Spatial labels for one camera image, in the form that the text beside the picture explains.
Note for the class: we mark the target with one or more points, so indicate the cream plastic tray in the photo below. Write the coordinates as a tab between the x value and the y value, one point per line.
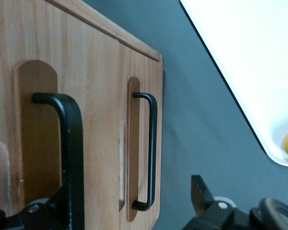
249	60

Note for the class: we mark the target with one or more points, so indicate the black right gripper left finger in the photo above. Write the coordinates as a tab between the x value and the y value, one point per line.
40	215

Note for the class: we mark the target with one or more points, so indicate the wooden drawer cabinet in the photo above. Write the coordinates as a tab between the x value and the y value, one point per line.
105	26

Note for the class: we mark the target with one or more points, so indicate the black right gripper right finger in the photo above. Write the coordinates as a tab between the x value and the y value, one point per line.
206	203

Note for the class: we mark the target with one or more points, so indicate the wooden drawer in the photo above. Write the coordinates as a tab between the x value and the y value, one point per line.
158	119
93	107

